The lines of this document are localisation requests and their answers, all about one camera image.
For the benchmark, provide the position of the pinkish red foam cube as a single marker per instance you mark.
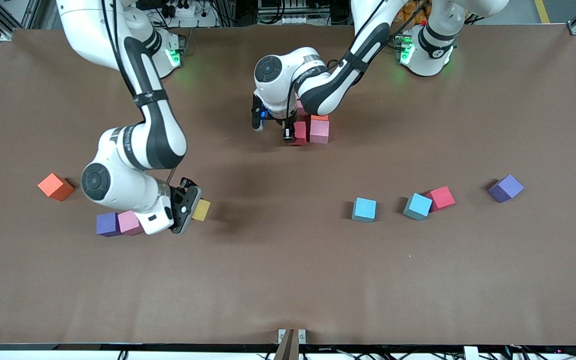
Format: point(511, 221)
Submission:
point(441, 197)
point(301, 132)

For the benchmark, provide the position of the mauve pink foam cube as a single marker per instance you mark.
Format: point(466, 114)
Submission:
point(300, 109)

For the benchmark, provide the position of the yellow foam cube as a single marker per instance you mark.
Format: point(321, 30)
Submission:
point(201, 210)

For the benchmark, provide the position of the orange foam cube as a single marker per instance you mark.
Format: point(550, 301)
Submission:
point(319, 118)
point(55, 186)

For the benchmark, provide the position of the cyan foam cube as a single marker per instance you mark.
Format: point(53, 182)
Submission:
point(418, 205)
point(364, 208)

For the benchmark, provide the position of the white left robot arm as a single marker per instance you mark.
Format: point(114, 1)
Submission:
point(268, 68)

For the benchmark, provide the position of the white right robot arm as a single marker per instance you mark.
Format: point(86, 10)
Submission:
point(95, 181)

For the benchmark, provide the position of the violet foam cube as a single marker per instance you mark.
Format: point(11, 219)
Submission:
point(107, 223)
point(506, 187)

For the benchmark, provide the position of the white power strip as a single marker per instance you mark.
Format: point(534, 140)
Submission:
point(183, 10)

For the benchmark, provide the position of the orange mesh bag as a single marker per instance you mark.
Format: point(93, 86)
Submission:
point(418, 15)

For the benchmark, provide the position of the brown bar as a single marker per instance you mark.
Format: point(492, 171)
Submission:
point(288, 347)

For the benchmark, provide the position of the small white box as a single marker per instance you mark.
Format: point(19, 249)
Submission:
point(470, 353)

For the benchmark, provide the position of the grey metal bracket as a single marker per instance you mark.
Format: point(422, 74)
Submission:
point(302, 336)

